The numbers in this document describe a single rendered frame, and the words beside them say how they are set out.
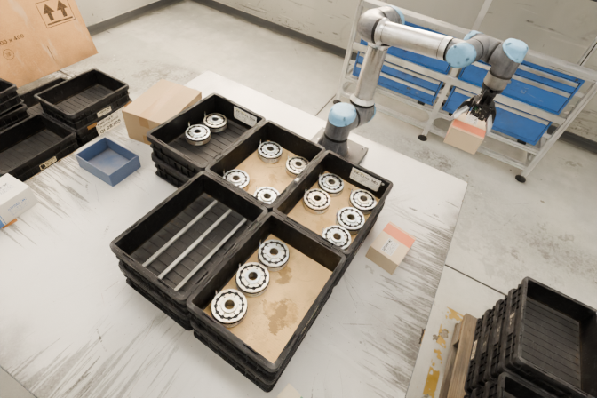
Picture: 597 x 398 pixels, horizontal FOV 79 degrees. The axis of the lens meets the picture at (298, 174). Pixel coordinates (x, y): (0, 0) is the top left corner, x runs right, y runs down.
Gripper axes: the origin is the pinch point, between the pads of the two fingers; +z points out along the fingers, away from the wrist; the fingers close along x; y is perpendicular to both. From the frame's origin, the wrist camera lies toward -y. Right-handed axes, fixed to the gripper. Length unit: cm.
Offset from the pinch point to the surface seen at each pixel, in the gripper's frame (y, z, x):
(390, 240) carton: 42, 32, -8
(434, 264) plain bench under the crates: 37, 39, 12
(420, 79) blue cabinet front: -142, 61, -35
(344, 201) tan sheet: 40, 27, -30
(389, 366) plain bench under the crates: 82, 39, 8
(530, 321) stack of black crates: 23, 61, 59
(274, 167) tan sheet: 40, 27, -62
